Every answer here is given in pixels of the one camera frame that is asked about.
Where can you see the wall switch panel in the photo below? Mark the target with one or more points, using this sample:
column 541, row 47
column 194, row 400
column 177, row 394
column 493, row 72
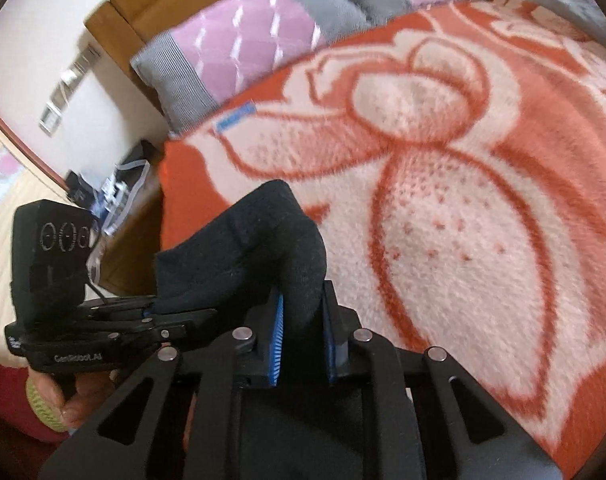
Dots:
column 70, row 79

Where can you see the red sleeve left forearm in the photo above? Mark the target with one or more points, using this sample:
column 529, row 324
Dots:
column 26, row 439

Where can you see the person's left hand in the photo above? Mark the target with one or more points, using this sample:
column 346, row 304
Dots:
column 60, row 412

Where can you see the orange floral blanket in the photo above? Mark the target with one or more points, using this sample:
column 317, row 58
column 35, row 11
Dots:
column 455, row 162

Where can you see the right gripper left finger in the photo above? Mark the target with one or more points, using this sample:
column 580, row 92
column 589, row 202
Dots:
column 174, row 417

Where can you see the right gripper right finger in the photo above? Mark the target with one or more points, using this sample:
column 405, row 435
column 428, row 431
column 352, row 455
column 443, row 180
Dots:
column 421, row 415

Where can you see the black pants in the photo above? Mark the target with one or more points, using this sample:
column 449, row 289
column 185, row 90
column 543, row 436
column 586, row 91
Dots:
column 264, row 241

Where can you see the wooden headboard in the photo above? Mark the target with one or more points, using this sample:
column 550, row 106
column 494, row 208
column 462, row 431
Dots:
column 133, row 15

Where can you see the pink grey pillow near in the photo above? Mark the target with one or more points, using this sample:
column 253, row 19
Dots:
column 205, row 61

